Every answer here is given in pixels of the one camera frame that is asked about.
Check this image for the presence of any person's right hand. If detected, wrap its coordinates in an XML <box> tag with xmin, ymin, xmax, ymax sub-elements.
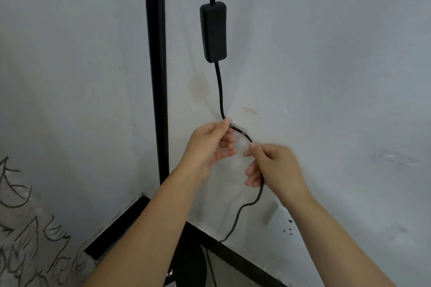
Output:
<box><xmin>243</xmin><ymin>143</ymin><xmax>312</xmax><ymax>205</ymax></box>

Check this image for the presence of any person's left hand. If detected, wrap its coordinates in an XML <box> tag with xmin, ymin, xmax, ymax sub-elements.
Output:
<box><xmin>179</xmin><ymin>118</ymin><xmax>238</xmax><ymax>181</ymax></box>

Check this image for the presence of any black lamp power cable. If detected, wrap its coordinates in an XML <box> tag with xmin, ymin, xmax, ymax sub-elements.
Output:
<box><xmin>205</xmin><ymin>0</ymin><xmax>265</xmax><ymax>287</ymax></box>

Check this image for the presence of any person's right forearm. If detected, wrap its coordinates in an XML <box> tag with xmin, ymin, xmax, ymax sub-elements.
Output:
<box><xmin>279</xmin><ymin>189</ymin><xmax>406</xmax><ymax>287</ymax></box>

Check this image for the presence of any person's left forearm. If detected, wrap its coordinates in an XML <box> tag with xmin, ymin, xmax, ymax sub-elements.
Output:
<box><xmin>84</xmin><ymin>162</ymin><xmax>202</xmax><ymax>287</ymax></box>

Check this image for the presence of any black floor lamp pole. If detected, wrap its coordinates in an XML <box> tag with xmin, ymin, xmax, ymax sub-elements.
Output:
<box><xmin>142</xmin><ymin>0</ymin><xmax>169</xmax><ymax>186</ymax></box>

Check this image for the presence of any black baseboard strip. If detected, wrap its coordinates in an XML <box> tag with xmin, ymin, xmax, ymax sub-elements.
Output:
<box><xmin>186</xmin><ymin>219</ymin><xmax>288</xmax><ymax>287</ymax></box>
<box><xmin>84</xmin><ymin>195</ymin><xmax>151</xmax><ymax>261</ymax></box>

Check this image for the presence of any black round lamp base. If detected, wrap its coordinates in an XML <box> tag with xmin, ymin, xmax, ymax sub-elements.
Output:
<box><xmin>164</xmin><ymin>242</ymin><xmax>212</xmax><ymax>287</ymax></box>

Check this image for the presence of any clear adhesive cable clip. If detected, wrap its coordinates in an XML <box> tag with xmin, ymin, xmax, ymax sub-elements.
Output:
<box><xmin>380</xmin><ymin>150</ymin><xmax>422</xmax><ymax>167</ymax></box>
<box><xmin>228</xmin><ymin>122</ymin><xmax>248</xmax><ymax>135</ymax></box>

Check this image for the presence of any black inline cable switch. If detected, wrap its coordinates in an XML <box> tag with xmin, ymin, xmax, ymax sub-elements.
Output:
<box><xmin>200</xmin><ymin>1</ymin><xmax>228</xmax><ymax>63</ymax></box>

